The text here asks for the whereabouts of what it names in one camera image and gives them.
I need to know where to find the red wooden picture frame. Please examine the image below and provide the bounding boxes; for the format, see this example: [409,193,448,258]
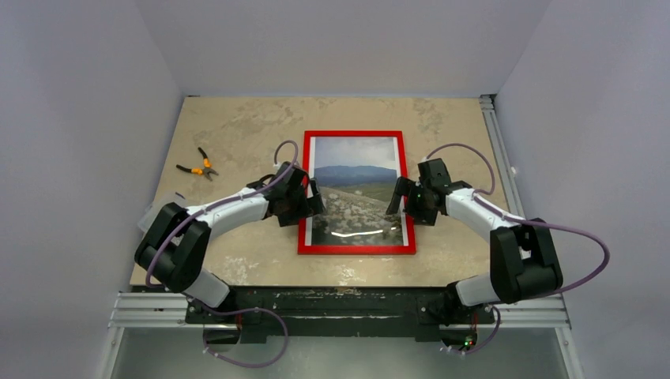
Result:
[297,129,418,257]

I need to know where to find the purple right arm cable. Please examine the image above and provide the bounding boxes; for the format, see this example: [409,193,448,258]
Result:
[423,142,612,300]

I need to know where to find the aluminium rail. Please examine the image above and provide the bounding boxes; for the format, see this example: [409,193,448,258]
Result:
[107,292,571,328]
[479,95,525,216]

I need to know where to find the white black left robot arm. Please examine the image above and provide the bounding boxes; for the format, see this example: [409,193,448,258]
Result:
[134,162,326,323]

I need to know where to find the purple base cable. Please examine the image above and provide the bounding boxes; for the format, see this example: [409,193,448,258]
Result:
[440,308,503,357]
[202,307,289,368]

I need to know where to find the aluminium front rail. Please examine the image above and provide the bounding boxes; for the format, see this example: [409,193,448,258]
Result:
[107,292,571,328]

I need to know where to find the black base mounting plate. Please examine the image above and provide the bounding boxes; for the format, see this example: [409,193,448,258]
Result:
[186,286,495,344]

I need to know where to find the orange handled pliers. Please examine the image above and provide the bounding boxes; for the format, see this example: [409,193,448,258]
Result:
[175,147,220,182]

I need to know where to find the clear plastic parts box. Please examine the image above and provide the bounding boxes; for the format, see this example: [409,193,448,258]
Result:
[137,192,188,234]

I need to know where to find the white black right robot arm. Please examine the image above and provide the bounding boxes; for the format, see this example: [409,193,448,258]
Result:
[386,159,563,321]

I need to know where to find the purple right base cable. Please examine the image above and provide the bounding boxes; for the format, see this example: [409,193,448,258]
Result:
[440,308,503,357]

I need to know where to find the aluminium rail right side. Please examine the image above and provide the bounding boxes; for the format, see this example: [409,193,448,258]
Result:
[479,95,525,216]

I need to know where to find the landscape photo print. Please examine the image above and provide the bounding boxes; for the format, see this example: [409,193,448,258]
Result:
[305,136,410,248]

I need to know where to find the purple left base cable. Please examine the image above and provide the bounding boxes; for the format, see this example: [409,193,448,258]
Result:
[202,307,289,368]

